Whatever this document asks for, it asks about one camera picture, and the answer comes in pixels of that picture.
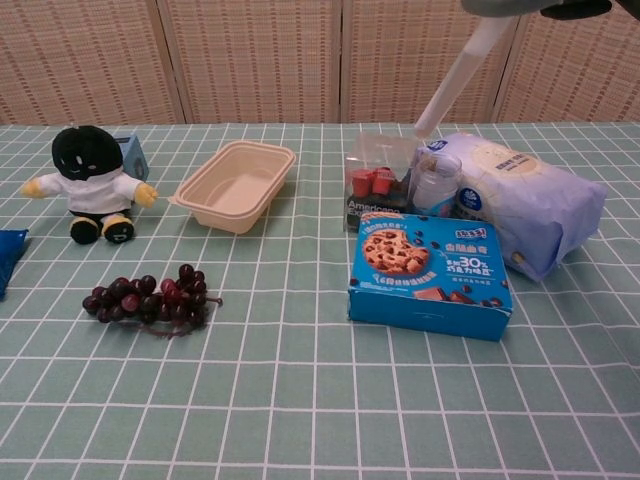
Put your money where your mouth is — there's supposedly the blue cookie snack packet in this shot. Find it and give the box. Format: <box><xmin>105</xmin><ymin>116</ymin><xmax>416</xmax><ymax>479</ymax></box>
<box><xmin>0</xmin><ymin>228</ymin><xmax>30</xmax><ymax>303</ymax></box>

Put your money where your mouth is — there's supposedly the green checked tablecloth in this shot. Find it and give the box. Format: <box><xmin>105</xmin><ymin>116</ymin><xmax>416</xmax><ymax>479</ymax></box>
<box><xmin>0</xmin><ymin>121</ymin><xmax>640</xmax><ymax>480</ymax></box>

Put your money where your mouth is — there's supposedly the beige food tray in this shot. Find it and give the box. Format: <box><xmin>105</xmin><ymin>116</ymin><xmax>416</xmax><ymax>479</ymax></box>
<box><xmin>169</xmin><ymin>140</ymin><xmax>298</xmax><ymax>237</ymax></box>

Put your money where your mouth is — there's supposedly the blue chocolate cookie box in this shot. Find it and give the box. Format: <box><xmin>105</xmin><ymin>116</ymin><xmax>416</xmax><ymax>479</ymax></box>
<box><xmin>347</xmin><ymin>210</ymin><xmax>515</xmax><ymax>343</ymax></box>

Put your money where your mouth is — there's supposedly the dark purple grape bunch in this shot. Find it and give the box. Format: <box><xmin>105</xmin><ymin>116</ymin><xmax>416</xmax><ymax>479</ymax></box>
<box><xmin>82</xmin><ymin>263</ymin><xmax>224</xmax><ymax>341</ymax></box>

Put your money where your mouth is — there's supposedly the clear plastic test tube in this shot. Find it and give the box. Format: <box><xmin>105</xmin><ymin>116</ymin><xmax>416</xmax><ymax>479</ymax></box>
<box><xmin>413</xmin><ymin>14</ymin><xmax>517</xmax><ymax>141</ymax></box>

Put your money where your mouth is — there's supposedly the light blue small carton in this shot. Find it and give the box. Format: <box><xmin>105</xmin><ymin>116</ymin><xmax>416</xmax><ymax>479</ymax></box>
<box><xmin>115</xmin><ymin>132</ymin><xmax>150</xmax><ymax>182</ymax></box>

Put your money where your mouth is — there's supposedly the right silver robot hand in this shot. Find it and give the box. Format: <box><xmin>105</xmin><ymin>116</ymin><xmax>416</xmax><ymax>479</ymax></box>
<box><xmin>459</xmin><ymin>0</ymin><xmax>614</xmax><ymax>22</ymax></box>

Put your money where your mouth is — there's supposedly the pale purple soft bag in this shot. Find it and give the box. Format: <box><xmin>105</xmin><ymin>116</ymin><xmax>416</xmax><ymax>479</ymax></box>
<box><xmin>424</xmin><ymin>132</ymin><xmax>607</xmax><ymax>283</ymax></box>

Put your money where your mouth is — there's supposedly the black-headed plush doll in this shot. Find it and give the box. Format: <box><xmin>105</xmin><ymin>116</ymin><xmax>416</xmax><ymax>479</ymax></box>
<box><xmin>20</xmin><ymin>124</ymin><xmax>160</xmax><ymax>246</ymax></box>

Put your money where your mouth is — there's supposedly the clear jar with blue label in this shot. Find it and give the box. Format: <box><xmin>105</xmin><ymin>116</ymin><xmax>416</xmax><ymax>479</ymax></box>
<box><xmin>407</xmin><ymin>148</ymin><xmax>464</xmax><ymax>221</ymax></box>

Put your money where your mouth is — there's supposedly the bamboo folding screen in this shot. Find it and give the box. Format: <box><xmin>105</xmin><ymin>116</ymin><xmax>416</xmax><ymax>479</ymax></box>
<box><xmin>0</xmin><ymin>0</ymin><xmax>640</xmax><ymax>127</ymax></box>

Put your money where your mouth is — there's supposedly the clear coffee capsule box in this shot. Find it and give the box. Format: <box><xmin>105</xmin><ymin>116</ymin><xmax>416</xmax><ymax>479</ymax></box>
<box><xmin>342</xmin><ymin>132</ymin><xmax>427</xmax><ymax>234</ymax></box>

